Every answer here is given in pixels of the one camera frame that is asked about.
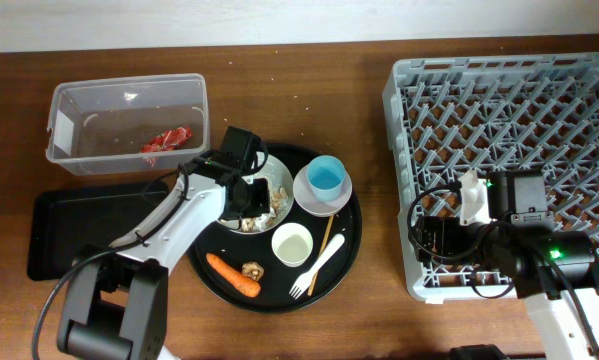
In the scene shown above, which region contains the peanut shells and rice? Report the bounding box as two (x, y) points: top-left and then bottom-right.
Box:
(238, 187), (290, 233)

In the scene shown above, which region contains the clear plastic waste bin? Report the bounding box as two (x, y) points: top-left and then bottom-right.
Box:
(45, 73), (210, 176)

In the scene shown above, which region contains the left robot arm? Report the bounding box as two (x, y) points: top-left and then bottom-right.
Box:
(53, 127), (269, 359)

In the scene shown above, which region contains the small white cup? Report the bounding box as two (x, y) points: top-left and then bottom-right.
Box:
(271, 223), (313, 267)

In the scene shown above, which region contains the left black cable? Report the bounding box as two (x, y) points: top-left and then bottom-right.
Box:
(30, 162), (190, 360)

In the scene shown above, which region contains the white plastic fork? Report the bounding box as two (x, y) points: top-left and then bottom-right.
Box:
(289, 234), (345, 299)

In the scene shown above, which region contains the white saucer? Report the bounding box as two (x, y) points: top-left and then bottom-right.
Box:
(293, 165), (353, 217)

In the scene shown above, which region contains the black cable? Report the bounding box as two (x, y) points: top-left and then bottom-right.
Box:
(30, 162), (190, 360)
(406, 180), (515, 300)

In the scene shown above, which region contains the right black cable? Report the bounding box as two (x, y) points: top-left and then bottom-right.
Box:
(406, 180), (515, 300)

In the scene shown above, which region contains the black rectangular tray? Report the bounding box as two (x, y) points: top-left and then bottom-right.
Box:
(27, 182), (169, 281)

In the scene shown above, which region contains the red snack wrapper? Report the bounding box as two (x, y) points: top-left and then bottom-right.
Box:
(141, 127), (193, 167)

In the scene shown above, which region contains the orange carrot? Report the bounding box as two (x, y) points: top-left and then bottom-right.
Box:
(206, 253), (261, 298)

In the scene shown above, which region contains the light blue plastic cup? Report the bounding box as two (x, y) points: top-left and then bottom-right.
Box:
(306, 155), (346, 202)

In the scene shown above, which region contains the wooden chopstick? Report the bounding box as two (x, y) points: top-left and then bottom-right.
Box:
(307, 214), (335, 297)

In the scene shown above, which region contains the grey dishwasher rack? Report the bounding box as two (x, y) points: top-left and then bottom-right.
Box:
(382, 51), (599, 305)

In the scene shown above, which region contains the round black serving tray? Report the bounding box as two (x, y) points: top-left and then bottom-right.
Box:
(186, 142), (364, 315)

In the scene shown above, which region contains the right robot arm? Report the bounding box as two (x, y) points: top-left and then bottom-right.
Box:
(406, 170), (599, 359)

